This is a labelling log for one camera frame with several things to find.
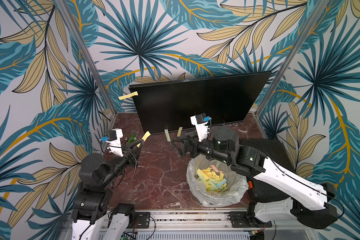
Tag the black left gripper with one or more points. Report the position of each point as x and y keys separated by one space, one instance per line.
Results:
x=129 y=152

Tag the pile of coloured paper strips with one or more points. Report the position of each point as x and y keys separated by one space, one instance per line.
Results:
x=213 y=178

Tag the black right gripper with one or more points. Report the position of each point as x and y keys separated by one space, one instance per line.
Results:
x=193 y=146

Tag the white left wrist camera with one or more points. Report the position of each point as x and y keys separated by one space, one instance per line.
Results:
x=113 y=139

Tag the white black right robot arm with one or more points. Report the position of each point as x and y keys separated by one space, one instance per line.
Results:
x=307 y=202

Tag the yellow sticky note bottom edge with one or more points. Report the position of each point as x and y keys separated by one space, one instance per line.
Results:
x=179 y=131

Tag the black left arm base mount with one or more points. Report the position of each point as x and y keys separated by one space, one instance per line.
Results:
x=132 y=217

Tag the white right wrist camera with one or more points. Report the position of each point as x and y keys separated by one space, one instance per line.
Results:
x=202 y=123

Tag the black computer monitor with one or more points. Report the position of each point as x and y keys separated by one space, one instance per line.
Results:
x=170 y=105

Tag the green sticky note bottom edge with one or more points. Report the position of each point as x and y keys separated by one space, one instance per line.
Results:
x=167 y=135

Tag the bin with clear plastic liner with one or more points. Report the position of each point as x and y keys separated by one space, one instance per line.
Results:
x=237 y=184

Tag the aluminium corner post right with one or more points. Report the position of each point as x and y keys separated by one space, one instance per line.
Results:
x=306 y=30

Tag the aluminium corner post left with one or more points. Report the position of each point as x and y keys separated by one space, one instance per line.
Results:
x=77 y=36

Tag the aluminium corner post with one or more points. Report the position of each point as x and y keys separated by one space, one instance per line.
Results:
x=77 y=36
x=306 y=30

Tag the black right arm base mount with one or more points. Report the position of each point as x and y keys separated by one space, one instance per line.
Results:
x=247 y=219

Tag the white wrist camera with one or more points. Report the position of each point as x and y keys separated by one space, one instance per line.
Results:
x=202 y=123
x=113 y=139

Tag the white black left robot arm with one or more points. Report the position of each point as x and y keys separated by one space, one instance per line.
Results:
x=93 y=199

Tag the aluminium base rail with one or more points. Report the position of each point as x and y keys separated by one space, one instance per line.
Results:
x=215 y=224

